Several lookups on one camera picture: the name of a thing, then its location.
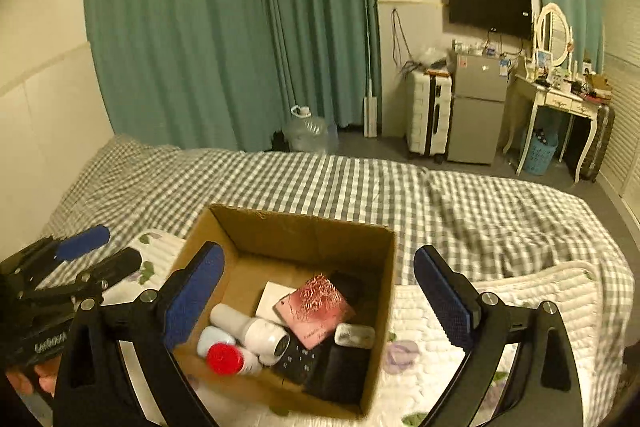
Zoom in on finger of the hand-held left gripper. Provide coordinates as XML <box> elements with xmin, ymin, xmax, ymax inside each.
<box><xmin>0</xmin><ymin>224</ymin><xmax>111</xmax><ymax>280</ymax></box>
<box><xmin>25</xmin><ymin>248</ymin><xmax>142</xmax><ymax>303</ymax></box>

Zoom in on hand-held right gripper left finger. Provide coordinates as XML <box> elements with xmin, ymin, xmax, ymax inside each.
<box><xmin>52</xmin><ymin>241</ymin><xmax>226</xmax><ymax>427</ymax></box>

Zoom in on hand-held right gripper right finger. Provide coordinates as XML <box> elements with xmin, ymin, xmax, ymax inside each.
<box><xmin>413</xmin><ymin>245</ymin><xmax>586</xmax><ymax>427</ymax></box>

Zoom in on light blue earbud case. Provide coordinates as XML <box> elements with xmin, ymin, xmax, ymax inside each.
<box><xmin>197</xmin><ymin>326</ymin><xmax>237</xmax><ymax>355</ymax></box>

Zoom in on white cylindrical bottle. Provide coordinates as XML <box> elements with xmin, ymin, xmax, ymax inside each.
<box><xmin>210</xmin><ymin>303</ymin><xmax>291</xmax><ymax>366</ymax></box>

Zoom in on white bottle with red cap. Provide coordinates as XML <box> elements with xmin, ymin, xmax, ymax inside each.
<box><xmin>206</xmin><ymin>343</ymin><xmax>264</xmax><ymax>377</ymax></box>

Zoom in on black remote control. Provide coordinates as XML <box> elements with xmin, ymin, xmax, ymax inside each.
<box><xmin>274</xmin><ymin>336</ymin><xmax>323</xmax><ymax>385</ymax></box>

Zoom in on pink patterned card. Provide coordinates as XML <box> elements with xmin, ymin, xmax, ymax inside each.
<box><xmin>272</xmin><ymin>274</ymin><xmax>356</xmax><ymax>350</ymax></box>

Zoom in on black rectangular box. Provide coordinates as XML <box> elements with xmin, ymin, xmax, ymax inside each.
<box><xmin>306</xmin><ymin>346</ymin><xmax>374</xmax><ymax>406</ymax></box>

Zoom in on brown cardboard box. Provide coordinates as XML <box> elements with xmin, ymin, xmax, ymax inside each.
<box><xmin>167</xmin><ymin>204</ymin><xmax>398</xmax><ymax>420</ymax></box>

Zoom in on person's left hand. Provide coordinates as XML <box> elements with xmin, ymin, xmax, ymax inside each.
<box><xmin>5</xmin><ymin>354</ymin><xmax>61</xmax><ymax>398</ymax></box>

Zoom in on floral white quilt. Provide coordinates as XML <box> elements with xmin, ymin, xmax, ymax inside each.
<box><xmin>100</xmin><ymin>229</ymin><xmax>626</xmax><ymax>427</ymax></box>

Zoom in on grey checked bedsheet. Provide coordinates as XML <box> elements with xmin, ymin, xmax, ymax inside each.
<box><xmin>40</xmin><ymin>134</ymin><xmax>636</xmax><ymax>308</ymax></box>

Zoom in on blue plastic basket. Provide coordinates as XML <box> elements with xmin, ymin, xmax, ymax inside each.
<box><xmin>522</xmin><ymin>129</ymin><xmax>559</xmax><ymax>176</ymax></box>

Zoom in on white suitcase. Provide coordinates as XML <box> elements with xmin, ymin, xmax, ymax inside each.
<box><xmin>406</xmin><ymin>69</ymin><xmax>454</xmax><ymax>164</ymax></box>

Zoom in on silver small fridge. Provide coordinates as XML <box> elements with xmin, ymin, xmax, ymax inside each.
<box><xmin>446</xmin><ymin>52</ymin><xmax>510</xmax><ymax>165</ymax></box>

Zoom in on white flat mop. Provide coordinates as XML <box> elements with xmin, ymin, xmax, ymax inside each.
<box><xmin>363</xmin><ymin>0</ymin><xmax>379</xmax><ymax>138</ymax></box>

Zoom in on clear water jug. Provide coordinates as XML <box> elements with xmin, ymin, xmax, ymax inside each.
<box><xmin>282</xmin><ymin>105</ymin><xmax>329</xmax><ymax>154</ymax></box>

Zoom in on dark suitcase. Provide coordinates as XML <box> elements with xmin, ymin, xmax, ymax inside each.
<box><xmin>580</xmin><ymin>103</ymin><xmax>616</xmax><ymax>184</ymax></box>

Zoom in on white dressing table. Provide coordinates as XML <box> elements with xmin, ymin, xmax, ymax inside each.
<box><xmin>502</xmin><ymin>71</ymin><xmax>601</xmax><ymax>184</ymax></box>

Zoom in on wide teal curtain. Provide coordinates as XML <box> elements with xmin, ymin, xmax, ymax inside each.
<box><xmin>84</xmin><ymin>0</ymin><xmax>281</xmax><ymax>152</ymax></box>

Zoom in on clear plastic bag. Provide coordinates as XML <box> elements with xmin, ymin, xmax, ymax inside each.
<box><xmin>415</xmin><ymin>47</ymin><xmax>449</xmax><ymax>70</ymax></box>

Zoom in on white louvred wardrobe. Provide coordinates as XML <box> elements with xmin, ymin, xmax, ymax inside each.
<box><xmin>597</xmin><ymin>0</ymin><xmax>640</xmax><ymax>228</ymax></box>

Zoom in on white oval mirror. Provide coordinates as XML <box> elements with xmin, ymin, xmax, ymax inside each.
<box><xmin>534</xmin><ymin>3</ymin><xmax>574</xmax><ymax>68</ymax></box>

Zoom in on hanging black cables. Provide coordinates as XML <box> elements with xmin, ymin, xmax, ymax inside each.
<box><xmin>390</xmin><ymin>8</ymin><xmax>417</xmax><ymax>80</ymax></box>

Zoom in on black wall television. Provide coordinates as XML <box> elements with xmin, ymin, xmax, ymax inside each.
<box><xmin>446</xmin><ymin>0</ymin><xmax>533</xmax><ymax>42</ymax></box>

